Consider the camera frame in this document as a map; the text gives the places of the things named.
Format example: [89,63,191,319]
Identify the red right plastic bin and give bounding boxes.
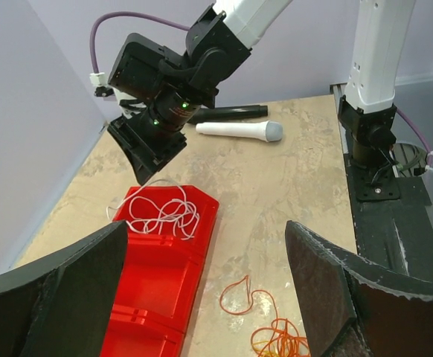
[106,179,219,257]

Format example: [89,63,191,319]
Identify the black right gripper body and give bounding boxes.
[108,115,187,171]

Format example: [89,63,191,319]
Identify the red plastic bin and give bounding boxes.
[106,179,219,257]
[113,237,205,333]
[100,313,184,357]

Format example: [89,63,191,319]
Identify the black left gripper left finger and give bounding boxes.
[0,221,128,356]

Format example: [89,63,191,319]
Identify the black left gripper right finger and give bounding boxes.
[285,221,433,356]

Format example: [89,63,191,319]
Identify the red left plastic bin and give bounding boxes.
[100,313,184,357]

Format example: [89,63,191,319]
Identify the black microphone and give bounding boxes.
[188,105,269,125]

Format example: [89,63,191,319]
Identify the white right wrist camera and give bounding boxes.
[89,72,147,118]

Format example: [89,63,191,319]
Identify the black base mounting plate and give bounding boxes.
[344,154,433,282]

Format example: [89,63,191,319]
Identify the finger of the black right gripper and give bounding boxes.
[108,124,164,185]

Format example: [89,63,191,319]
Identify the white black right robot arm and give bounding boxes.
[108,1,414,184]

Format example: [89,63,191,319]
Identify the aluminium front rail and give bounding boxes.
[330,83,351,155]

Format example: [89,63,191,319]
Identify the red middle plastic bin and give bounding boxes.
[113,237,205,333]

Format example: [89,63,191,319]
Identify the white cable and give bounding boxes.
[105,178,202,242]

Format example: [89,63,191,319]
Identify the white microphone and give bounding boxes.
[195,120,283,142]

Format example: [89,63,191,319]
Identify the orange and white cables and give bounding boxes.
[219,274,312,357]

